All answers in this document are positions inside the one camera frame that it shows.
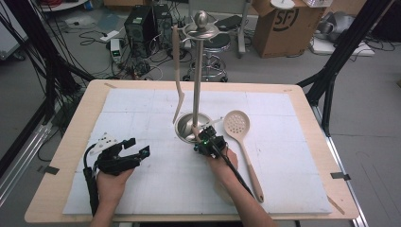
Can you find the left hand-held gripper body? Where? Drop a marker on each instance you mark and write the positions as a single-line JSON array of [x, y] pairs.
[[110, 162]]

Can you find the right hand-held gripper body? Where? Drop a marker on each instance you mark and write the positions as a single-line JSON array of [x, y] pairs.
[[216, 146]]

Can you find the beige perforated skimmer spoon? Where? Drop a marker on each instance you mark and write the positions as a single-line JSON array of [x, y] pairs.
[[237, 124]]

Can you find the metal utensil stand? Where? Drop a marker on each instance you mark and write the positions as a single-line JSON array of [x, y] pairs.
[[197, 78]]

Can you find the beige solid spatula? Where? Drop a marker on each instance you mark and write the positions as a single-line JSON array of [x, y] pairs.
[[177, 63]]

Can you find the person's right hand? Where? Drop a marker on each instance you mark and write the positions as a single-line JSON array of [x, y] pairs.
[[223, 168]]

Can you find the person's left hand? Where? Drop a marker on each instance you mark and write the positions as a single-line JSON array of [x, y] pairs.
[[110, 187]]

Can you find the white foam mat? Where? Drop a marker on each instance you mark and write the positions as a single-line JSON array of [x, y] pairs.
[[157, 189]]

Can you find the grey tape piece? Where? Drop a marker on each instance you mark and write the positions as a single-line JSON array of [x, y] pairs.
[[340, 176], [51, 170]]

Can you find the black chrome stool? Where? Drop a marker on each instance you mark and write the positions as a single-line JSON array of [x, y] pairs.
[[217, 53]]

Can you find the small white device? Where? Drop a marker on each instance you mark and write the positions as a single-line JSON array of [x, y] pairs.
[[115, 48]]

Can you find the grey metal stand pole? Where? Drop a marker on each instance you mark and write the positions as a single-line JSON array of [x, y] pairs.
[[242, 31]]

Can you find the white power strip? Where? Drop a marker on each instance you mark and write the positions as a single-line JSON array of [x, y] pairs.
[[109, 35]]

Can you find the slim black computer tower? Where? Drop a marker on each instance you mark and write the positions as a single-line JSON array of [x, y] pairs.
[[164, 25]]

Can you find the large black computer tower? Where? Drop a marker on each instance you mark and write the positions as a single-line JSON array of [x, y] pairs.
[[140, 28]]

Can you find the large cardboard box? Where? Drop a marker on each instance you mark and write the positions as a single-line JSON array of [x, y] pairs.
[[285, 31]]

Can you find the white round disc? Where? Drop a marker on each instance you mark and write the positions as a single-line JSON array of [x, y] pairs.
[[282, 3]]

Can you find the grey bag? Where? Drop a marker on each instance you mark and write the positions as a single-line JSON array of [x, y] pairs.
[[335, 25]]

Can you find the aluminium rail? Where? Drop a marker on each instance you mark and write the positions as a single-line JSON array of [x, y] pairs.
[[346, 189], [19, 160]]

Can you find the black metal frame post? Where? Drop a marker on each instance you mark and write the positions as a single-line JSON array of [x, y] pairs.
[[346, 47], [38, 44]]

